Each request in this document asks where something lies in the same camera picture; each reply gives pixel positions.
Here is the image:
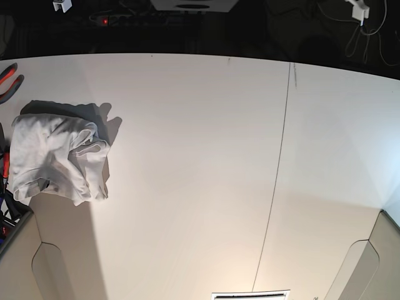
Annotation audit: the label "black bin with tools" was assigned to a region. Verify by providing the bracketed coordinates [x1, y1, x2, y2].
[1, 190, 34, 250]

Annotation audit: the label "red handled tool left edge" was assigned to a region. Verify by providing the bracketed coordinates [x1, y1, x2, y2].
[0, 121, 13, 201]

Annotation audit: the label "white device top centre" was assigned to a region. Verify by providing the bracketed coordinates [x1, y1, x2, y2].
[151, 0, 238, 13]

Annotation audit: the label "black power strip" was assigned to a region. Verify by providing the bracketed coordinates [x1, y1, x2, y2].
[89, 14, 191, 27]

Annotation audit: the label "red grey pliers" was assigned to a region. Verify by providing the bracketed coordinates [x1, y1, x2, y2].
[0, 62, 24, 105]

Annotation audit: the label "white t-shirt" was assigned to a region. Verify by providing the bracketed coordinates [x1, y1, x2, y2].
[10, 100, 110, 206]

